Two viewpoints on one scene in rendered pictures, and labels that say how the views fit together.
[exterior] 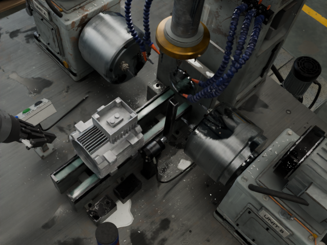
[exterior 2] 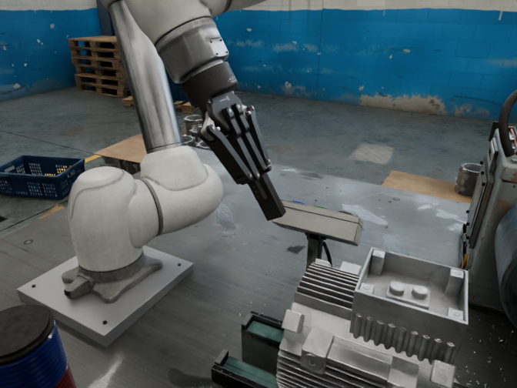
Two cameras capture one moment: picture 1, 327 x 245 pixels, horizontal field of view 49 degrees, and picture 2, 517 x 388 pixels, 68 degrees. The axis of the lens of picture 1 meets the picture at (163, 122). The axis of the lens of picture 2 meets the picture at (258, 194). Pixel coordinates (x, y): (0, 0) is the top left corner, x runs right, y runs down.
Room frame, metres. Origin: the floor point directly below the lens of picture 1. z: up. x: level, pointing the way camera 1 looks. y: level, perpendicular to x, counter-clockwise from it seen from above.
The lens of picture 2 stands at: (0.38, -0.15, 1.45)
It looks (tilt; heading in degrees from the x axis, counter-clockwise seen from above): 27 degrees down; 78
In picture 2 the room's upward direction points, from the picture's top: straight up
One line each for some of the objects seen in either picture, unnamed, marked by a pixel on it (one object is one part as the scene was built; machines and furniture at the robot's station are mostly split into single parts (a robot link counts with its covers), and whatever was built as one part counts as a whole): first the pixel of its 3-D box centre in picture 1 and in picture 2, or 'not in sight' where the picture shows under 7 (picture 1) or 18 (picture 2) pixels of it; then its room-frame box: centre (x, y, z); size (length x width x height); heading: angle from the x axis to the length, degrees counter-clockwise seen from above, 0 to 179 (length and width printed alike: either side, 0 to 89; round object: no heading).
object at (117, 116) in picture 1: (115, 120); (408, 302); (0.63, 0.17, 1.11); 0.12 x 0.11 x 0.07; 142
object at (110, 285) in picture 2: not in sight; (106, 267); (0.16, 0.67, 0.86); 0.22 x 0.18 x 0.06; 49
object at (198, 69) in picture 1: (190, 82); not in sight; (0.96, -0.09, 0.97); 0.30 x 0.11 x 0.34; 52
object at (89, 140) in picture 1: (107, 140); (366, 345); (0.60, 0.19, 1.01); 0.20 x 0.19 x 0.19; 142
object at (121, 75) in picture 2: not in sight; (114, 65); (-0.72, 7.37, 0.45); 1.26 x 0.86 x 0.89; 140
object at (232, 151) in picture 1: (230, 148); not in sight; (0.64, -0.26, 1.04); 0.41 x 0.25 x 0.25; 52
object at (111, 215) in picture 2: not in sight; (108, 213); (0.18, 0.70, 0.99); 0.18 x 0.16 x 0.22; 28
